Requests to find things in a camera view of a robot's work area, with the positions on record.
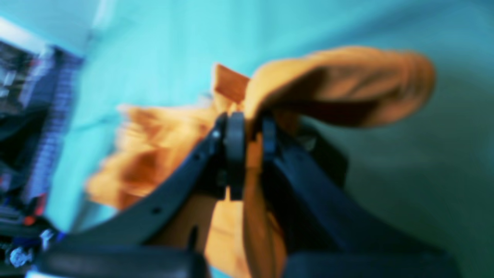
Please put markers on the orange T-shirt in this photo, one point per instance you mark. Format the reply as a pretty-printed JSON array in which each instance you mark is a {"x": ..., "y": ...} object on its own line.
[{"x": 251, "y": 154}]

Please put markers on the green table cloth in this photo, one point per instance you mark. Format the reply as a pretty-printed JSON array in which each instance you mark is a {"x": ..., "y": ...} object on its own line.
[{"x": 424, "y": 160}]

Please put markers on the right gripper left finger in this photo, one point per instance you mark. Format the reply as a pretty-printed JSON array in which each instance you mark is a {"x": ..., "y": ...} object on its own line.
[{"x": 132, "y": 244}]

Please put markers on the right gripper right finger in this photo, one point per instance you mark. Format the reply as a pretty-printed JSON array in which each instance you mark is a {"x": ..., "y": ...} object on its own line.
[{"x": 328, "y": 235}]

